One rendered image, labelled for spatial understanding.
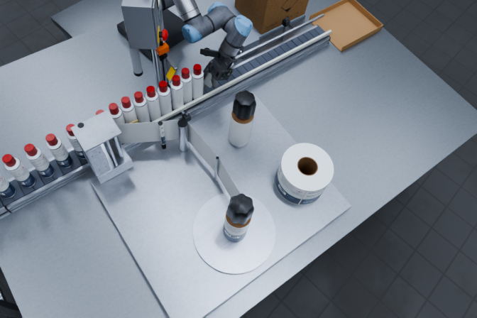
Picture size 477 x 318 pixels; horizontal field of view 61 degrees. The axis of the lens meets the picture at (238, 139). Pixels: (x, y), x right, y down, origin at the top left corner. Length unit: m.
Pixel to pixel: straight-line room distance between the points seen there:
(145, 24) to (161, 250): 0.79
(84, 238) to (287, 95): 1.08
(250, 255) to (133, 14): 0.91
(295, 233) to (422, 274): 1.30
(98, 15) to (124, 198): 1.05
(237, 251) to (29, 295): 0.73
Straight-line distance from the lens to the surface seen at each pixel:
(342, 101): 2.00
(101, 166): 1.55
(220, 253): 1.51
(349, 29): 2.32
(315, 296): 2.47
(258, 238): 1.54
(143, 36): 1.41
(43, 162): 1.63
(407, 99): 2.14
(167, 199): 1.59
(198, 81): 1.69
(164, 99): 1.65
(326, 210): 1.65
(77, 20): 2.27
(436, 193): 2.98
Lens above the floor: 2.36
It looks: 60 degrees down
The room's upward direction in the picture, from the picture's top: 10 degrees clockwise
